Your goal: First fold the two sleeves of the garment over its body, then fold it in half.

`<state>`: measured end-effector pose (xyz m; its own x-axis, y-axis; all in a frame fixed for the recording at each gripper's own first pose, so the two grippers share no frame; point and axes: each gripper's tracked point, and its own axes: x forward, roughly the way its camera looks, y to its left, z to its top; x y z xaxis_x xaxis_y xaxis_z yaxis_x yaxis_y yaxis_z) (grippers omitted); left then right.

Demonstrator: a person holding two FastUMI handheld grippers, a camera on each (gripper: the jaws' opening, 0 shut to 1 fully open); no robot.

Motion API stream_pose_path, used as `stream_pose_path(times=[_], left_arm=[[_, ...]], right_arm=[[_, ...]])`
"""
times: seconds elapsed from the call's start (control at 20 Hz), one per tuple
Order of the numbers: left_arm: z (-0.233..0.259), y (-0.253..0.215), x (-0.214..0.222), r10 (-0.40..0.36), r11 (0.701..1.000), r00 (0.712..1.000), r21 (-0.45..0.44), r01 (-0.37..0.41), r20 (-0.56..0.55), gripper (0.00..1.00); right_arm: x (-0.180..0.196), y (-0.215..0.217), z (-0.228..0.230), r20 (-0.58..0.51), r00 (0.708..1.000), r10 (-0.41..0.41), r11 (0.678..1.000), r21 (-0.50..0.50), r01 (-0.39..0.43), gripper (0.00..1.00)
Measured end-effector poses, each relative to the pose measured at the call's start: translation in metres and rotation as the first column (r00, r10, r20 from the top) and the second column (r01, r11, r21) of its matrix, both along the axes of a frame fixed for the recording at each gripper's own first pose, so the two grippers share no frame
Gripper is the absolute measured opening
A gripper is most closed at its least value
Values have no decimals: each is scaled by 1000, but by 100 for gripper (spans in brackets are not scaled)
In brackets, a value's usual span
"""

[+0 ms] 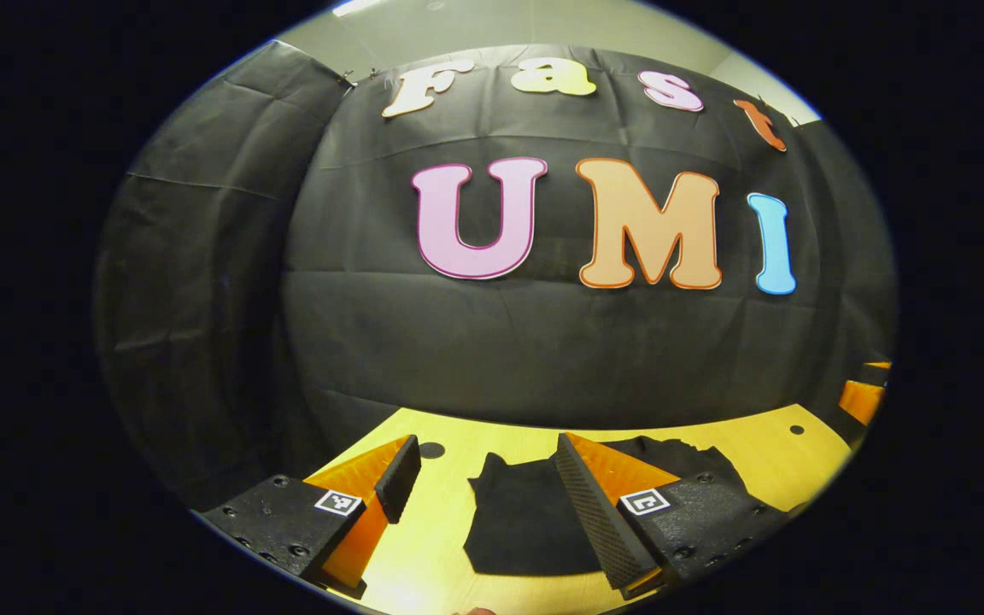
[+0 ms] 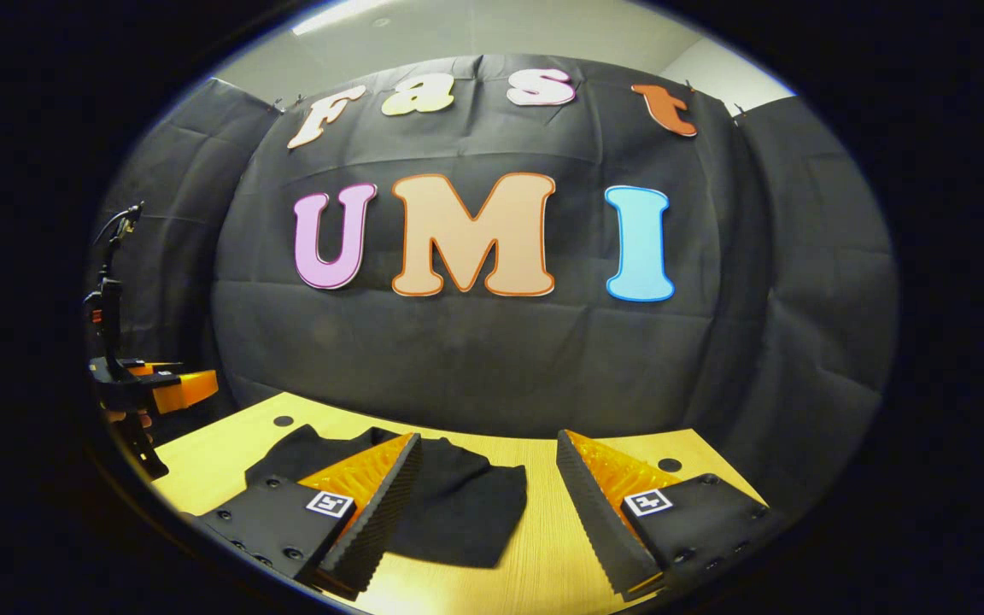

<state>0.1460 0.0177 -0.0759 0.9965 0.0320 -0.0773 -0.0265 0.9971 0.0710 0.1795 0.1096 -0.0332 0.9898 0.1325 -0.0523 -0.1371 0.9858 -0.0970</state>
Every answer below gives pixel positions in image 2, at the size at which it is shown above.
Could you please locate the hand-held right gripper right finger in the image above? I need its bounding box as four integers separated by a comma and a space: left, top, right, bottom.
556, 429, 788, 601

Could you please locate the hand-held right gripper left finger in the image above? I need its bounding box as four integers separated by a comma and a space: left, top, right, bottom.
193, 431, 425, 600

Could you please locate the black jacket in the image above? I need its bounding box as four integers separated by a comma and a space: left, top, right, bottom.
244, 425, 529, 571

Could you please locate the black backdrop cloth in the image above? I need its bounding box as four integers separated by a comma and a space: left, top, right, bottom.
86, 53, 899, 496

